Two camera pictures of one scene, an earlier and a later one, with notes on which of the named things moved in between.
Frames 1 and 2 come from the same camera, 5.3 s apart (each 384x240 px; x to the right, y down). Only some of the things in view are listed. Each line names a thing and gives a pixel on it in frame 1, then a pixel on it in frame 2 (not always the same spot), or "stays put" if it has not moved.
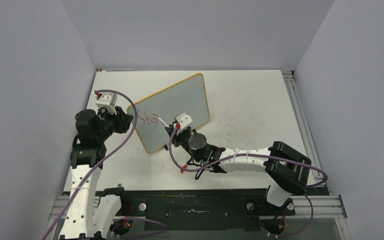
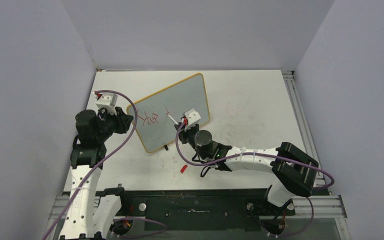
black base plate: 202,209 stays put
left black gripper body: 110,123 stays put
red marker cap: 184,166 stays put
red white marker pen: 163,122 -> 173,120
